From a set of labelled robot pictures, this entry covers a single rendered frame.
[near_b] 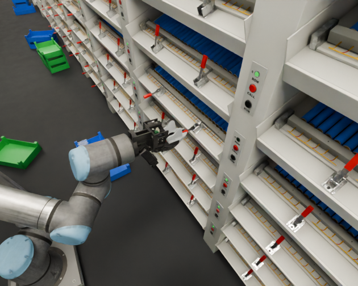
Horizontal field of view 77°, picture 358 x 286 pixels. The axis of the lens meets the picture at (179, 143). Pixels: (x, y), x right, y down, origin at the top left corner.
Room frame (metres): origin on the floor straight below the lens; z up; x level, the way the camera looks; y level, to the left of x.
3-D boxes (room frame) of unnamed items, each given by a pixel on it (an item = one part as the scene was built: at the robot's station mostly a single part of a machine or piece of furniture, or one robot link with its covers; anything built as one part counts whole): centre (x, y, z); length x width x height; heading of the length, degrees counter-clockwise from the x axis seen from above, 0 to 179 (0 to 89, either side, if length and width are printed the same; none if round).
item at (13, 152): (1.06, 1.22, 0.04); 0.30 x 0.20 x 0.08; 78
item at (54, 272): (0.27, 0.66, 0.13); 0.19 x 0.19 x 0.10
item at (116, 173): (0.92, 0.52, 0.04); 0.30 x 0.20 x 0.08; 124
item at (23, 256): (0.28, 0.67, 0.27); 0.17 x 0.15 x 0.18; 171
